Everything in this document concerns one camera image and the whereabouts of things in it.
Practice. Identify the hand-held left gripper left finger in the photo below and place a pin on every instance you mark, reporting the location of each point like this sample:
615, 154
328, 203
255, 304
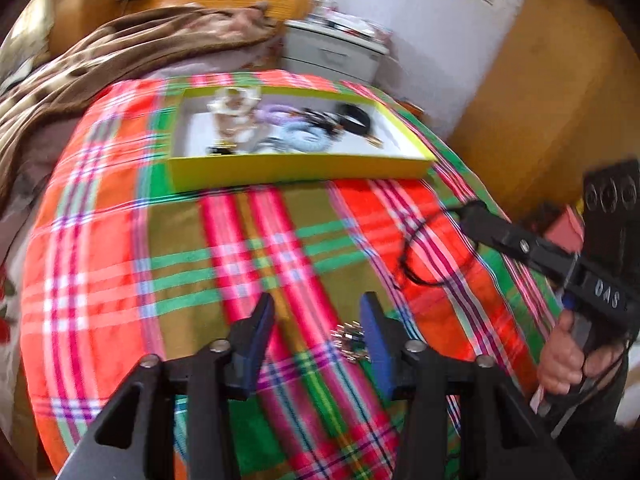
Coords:
255, 345

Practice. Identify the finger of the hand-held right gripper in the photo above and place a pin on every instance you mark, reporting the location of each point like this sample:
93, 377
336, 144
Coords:
522, 247

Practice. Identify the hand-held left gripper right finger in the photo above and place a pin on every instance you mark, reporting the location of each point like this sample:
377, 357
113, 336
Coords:
375, 345

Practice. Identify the pink rhinestone hair clip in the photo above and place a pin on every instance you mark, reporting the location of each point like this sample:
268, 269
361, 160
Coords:
347, 340

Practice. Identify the yellow-green cardboard box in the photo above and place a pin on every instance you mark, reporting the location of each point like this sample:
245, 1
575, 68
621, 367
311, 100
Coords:
300, 170

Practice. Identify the person's right hand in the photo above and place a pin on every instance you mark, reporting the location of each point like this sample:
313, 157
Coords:
560, 365

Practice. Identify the pink box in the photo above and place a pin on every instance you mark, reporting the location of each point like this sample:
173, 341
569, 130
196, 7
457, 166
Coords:
565, 230

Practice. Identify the large wooden wardrobe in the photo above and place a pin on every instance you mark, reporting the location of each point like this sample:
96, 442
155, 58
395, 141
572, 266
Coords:
540, 110

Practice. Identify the plaid cloth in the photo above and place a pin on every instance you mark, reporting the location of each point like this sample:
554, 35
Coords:
125, 260

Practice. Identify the black wristband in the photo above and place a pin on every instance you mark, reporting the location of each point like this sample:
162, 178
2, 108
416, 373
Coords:
350, 110

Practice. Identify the grey nightstand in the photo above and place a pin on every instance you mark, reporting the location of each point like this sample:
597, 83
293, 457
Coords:
330, 55

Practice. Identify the nightstand clutter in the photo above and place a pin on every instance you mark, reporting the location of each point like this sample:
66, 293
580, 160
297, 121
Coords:
350, 22

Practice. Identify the brown spotted blanket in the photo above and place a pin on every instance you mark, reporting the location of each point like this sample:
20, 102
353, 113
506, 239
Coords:
100, 60

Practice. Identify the narrow wooden wardrobe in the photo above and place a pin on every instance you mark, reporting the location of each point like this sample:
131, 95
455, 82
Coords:
85, 10

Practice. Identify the dotted curtain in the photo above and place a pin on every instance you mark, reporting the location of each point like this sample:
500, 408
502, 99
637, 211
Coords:
30, 35

